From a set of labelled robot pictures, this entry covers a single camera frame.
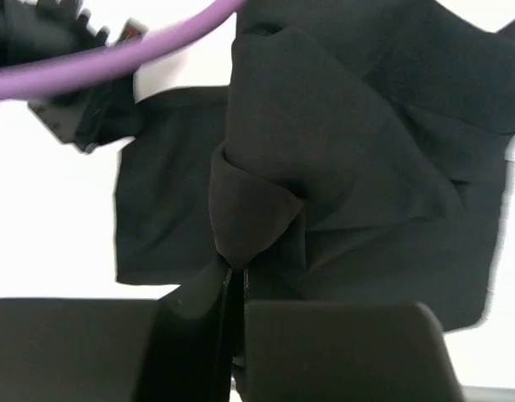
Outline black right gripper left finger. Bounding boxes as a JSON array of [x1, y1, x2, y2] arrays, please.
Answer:
[[0, 267, 230, 401]]

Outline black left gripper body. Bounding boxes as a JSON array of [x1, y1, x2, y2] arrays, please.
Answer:
[[0, 1, 143, 153]]

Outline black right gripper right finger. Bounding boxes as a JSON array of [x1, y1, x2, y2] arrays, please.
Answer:
[[244, 272, 466, 402]]

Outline black trousers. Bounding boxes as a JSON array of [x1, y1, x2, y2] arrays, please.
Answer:
[[115, 1, 515, 400]]

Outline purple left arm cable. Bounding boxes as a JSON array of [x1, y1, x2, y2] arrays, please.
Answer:
[[0, 0, 246, 103]]

